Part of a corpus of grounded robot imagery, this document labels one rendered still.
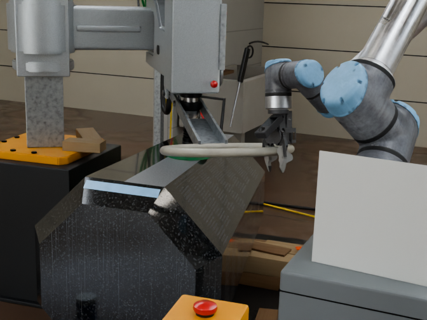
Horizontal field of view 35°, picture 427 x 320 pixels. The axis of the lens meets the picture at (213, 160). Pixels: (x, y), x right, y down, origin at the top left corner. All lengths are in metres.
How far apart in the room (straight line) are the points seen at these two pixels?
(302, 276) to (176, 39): 1.40
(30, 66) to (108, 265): 1.20
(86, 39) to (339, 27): 4.65
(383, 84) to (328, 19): 5.89
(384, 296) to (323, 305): 0.17
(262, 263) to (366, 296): 1.91
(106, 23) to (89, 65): 5.63
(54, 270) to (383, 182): 1.52
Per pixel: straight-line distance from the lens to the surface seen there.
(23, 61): 3.46
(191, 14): 2.92
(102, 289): 2.77
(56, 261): 2.83
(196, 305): 1.09
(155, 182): 2.65
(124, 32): 3.54
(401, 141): 1.96
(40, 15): 3.41
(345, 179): 1.84
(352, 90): 1.84
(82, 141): 3.47
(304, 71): 2.15
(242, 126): 5.79
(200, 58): 2.94
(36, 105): 3.53
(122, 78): 8.89
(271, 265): 3.69
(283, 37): 7.93
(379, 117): 1.90
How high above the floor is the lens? 1.58
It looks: 14 degrees down
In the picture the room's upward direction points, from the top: 2 degrees clockwise
